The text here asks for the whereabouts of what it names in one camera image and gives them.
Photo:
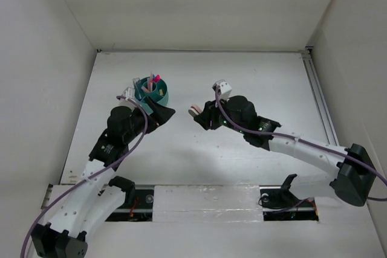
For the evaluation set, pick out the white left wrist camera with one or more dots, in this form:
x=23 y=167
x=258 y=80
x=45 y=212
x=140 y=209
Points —
x=125 y=96

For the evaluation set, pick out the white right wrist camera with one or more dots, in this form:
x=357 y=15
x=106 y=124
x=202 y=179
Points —
x=222 y=89

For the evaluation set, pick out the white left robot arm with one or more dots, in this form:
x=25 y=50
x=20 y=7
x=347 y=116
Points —
x=99 y=191

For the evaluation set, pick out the black marker pink cap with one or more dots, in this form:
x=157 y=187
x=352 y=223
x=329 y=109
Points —
x=157 y=77

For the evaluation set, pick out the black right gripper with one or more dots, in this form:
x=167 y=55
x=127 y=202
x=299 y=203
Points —
x=208 y=116

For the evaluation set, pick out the pink highlighter clear cap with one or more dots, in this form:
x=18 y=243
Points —
x=145 y=89

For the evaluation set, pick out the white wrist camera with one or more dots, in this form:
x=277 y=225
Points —
x=125 y=96
x=222 y=89

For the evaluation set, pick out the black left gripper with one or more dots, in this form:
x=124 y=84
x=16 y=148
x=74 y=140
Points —
x=161 y=114

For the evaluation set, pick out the aluminium side rail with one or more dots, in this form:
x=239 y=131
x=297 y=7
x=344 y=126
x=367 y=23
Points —
x=319 y=98

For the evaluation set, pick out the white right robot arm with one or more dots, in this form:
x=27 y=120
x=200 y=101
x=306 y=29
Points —
x=348 y=172

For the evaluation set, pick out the teal round desk organizer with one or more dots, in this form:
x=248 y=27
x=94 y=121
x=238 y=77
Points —
x=155 y=95

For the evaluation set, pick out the thin pink pen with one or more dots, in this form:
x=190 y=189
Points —
x=150 y=82

